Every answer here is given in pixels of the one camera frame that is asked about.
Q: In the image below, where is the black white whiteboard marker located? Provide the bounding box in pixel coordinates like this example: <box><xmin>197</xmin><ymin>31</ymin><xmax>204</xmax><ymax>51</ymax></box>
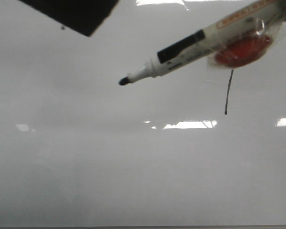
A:
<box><xmin>119</xmin><ymin>0</ymin><xmax>286</xmax><ymax>85</ymax></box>

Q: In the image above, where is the white whiteboard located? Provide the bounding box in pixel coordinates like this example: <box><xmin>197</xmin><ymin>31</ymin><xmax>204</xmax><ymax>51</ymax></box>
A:
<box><xmin>0</xmin><ymin>0</ymin><xmax>286</xmax><ymax>227</ymax></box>

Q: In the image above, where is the black square eraser block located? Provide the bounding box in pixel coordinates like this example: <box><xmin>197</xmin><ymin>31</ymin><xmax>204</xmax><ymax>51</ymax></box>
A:
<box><xmin>22</xmin><ymin>0</ymin><xmax>119</xmax><ymax>37</ymax></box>

